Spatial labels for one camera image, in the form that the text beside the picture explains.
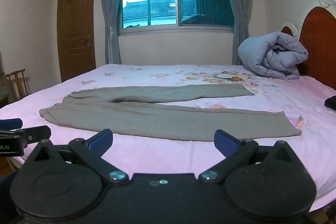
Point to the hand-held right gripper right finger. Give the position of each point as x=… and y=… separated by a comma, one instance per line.
x=225, y=141

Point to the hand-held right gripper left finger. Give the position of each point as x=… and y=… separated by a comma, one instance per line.
x=101, y=141

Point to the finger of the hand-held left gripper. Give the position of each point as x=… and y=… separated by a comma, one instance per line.
x=10, y=124
x=36, y=133

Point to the wooden chair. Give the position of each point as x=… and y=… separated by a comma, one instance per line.
x=18, y=85

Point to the grey pants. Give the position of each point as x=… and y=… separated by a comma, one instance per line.
x=157, y=119

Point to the black object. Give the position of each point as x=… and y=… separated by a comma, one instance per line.
x=331, y=103

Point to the bed with pink floral sheet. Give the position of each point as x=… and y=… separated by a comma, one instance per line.
x=157, y=151

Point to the rolled blue-grey quilt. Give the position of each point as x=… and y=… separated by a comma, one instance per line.
x=265, y=56

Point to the red wooden headboard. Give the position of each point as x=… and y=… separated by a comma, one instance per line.
x=320, y=35

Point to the brown wooden door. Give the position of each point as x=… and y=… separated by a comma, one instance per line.
x=77, y=29

